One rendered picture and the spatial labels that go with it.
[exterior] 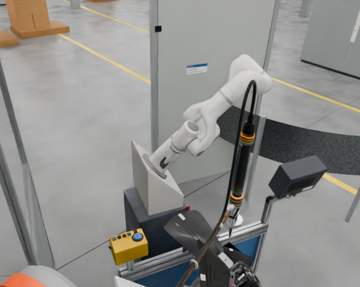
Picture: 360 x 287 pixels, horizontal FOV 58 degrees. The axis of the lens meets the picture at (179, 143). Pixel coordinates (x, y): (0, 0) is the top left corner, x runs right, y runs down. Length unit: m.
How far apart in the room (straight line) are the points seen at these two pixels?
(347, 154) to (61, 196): 2.71
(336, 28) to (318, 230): 4.80
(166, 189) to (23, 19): 7.60
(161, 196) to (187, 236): 0.55
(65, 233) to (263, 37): 2.52
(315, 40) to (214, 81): 4.70
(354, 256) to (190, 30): 2.37
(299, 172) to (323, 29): 5.80
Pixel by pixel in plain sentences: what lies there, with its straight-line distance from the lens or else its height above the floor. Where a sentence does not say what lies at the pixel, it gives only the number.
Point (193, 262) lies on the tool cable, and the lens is 0.95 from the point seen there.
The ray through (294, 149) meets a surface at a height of 0.72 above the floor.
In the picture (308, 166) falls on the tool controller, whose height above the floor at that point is 1.24.
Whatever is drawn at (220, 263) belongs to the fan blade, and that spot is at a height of 1.37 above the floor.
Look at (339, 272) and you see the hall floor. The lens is 3.17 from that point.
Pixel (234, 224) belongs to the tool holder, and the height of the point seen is 1.45.
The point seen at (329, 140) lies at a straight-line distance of 3.01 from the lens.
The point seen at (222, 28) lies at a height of 1.61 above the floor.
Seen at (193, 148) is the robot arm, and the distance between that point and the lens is 1.52.
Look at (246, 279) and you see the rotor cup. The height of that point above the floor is 1.25.
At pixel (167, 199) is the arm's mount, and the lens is 1.88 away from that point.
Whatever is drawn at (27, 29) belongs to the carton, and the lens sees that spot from 9.09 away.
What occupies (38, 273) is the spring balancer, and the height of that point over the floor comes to 1.95.
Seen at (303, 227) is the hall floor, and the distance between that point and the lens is 3.39.
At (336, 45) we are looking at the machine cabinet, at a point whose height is 0.52.
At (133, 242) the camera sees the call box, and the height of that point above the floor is 1.07.
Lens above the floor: 2.30
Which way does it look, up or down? 33 degrees down
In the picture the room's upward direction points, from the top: 3 degrees clockwise
